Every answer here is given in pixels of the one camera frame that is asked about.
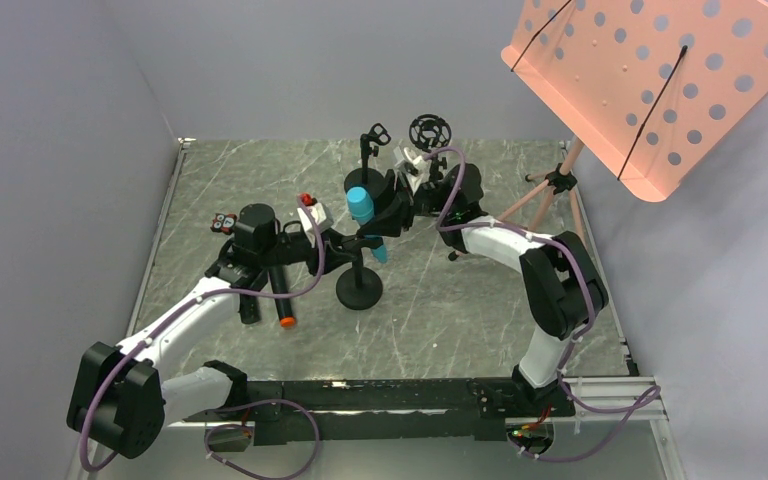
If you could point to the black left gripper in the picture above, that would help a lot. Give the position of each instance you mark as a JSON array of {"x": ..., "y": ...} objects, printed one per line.
[{"x": 321, "y": 251}]

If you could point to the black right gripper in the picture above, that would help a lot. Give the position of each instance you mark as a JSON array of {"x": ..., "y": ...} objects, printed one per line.
[{"x": 396, "y": 211}]

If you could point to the blue microphone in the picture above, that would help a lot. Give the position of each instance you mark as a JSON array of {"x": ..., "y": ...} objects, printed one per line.
[{"x": 361, "y": 207}]

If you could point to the black round-base stand ring clip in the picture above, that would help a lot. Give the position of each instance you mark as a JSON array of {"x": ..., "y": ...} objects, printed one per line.
[{"x": 370, "y": 143}]

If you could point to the black microphone orange end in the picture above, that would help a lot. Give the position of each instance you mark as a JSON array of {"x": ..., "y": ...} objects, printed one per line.
[{"x": 279, "y": 286}]

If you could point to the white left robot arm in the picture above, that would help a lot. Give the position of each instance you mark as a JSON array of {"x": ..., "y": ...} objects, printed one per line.
[{"x": 124, "y": 394}]

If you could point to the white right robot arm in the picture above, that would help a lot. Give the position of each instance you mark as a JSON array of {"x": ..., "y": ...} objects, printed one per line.
[{"x": 564, "y": 289}]

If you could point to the pink music stand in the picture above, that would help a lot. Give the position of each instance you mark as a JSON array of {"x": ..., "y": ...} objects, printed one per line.
[{"x": 648, "y": 87}]

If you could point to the black microphone silver grille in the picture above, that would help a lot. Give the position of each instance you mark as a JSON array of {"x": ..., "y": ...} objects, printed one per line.
[{"x": 249, "y": 310}]

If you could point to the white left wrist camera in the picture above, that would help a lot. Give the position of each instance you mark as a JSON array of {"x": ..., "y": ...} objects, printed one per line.
[{"x": 313, "y": 213}]

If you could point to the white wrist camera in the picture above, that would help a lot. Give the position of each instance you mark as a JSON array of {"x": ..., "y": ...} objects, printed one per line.
[
  {"x": 411, "y": 162},
  {"x": 313, "y": 213}
]

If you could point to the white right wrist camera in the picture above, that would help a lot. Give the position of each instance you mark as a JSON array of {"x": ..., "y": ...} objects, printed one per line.
[{"x": 411, "y": 162}]

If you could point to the black tripod shock-mount stand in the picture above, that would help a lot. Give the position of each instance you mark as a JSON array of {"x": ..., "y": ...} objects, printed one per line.
[{"x": 429, "y": 132}]

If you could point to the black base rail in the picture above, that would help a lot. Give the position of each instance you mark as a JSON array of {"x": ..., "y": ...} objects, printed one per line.
[{"x": 481, "y": 408}]

